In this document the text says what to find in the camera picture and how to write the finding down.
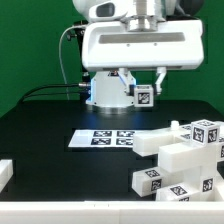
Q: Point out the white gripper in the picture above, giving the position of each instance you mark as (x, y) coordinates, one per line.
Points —
(176, 45)

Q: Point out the white tagged cube nut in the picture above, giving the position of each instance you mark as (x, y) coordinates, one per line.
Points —
(143, 96)

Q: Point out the white tagged cube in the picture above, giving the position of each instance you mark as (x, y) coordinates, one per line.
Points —
(205, 132)

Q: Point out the white chair back frame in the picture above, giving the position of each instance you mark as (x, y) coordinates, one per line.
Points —
(172, 145)

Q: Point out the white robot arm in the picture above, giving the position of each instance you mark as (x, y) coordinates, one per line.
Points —
(107, 92)

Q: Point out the white marker sheet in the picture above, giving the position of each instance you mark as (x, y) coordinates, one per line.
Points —
(102, 138)

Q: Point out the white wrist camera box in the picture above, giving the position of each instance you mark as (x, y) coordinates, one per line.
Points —
(109, 10)

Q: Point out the black camera stand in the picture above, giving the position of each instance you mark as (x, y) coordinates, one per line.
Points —
(77, 31)

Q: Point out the white front rail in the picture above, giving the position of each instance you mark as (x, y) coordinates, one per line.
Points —
(111, 212)

